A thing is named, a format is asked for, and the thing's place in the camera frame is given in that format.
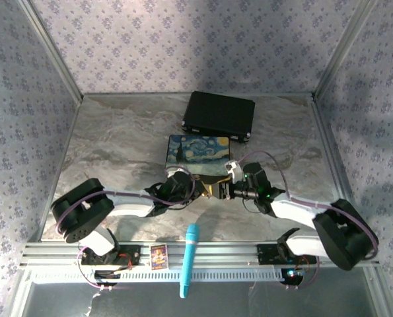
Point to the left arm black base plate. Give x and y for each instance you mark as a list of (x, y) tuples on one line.
[(131, 255)]

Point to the light blue marker pen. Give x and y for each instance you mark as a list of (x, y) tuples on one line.
[(189, 257)]

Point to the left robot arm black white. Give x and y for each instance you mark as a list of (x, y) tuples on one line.
[(80, 211)]

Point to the black hard case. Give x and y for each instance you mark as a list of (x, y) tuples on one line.
[(219, 112)]

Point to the brass padlock silver shackle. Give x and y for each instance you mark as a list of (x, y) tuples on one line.
[(213, 189)]

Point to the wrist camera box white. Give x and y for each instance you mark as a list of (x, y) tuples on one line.
[(233, 167), (173, 171)]

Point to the aluminium frame post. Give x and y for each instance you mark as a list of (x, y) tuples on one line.
[(51, 49), (343, 46)]

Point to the starry night painted box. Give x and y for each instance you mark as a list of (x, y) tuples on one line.
[(196, 152)]

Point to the circuit board with green light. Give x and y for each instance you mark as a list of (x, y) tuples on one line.
[(295, 273)]

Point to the aluminium side rail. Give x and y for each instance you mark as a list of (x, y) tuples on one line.
[(328, 145)]

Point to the small colourful picture card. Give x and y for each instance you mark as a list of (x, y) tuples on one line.
[(158, 257)]

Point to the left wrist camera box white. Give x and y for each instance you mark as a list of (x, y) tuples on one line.
[(173, 171)]

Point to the aluminium front rail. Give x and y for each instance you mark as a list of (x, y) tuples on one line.
[(222, 254)]

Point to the black connector box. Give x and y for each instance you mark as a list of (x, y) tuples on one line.
[(107, 274)]

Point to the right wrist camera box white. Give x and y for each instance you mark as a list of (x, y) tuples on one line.
[(233, 167)]

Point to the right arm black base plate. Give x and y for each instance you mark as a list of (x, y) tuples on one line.
[(265, 255)]

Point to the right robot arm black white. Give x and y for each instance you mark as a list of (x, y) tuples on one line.
[(341, 237)]

